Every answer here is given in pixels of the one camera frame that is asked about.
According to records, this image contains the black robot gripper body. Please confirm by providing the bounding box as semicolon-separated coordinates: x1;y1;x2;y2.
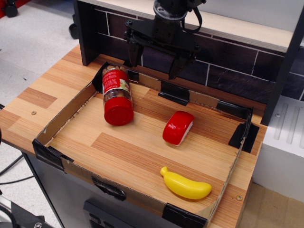
124;0;206;62

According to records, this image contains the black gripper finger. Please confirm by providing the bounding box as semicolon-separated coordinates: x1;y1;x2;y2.
124;38;144;67
169;56;190;80

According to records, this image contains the red-capped spice bottle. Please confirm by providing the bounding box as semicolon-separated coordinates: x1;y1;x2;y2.
102;64;134;126

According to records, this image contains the cardboard fence with black tape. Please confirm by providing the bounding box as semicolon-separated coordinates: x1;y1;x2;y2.
32;61;255;228

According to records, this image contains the red white toy sushi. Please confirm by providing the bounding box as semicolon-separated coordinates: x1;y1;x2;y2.
162;111;194;146

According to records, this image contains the black chair caster wheel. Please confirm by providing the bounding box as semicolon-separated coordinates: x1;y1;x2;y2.
68;23;78;39

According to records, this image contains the dark brick-pattern backsplash shelf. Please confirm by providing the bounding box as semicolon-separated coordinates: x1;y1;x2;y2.
74;0;304;124

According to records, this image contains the yellow toy banana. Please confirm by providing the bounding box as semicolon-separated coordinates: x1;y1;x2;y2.
160;167;212;200

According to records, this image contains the white grooved side unit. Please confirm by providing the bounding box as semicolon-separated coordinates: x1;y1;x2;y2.
253;96;304;201

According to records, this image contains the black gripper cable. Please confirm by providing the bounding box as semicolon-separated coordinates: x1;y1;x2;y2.
181;6;202;34

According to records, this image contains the black floor cable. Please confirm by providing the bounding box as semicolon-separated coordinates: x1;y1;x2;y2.
0;154;35;186

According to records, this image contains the black metal bracket with bolt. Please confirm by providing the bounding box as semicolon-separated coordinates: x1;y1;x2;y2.
0;195;49;228

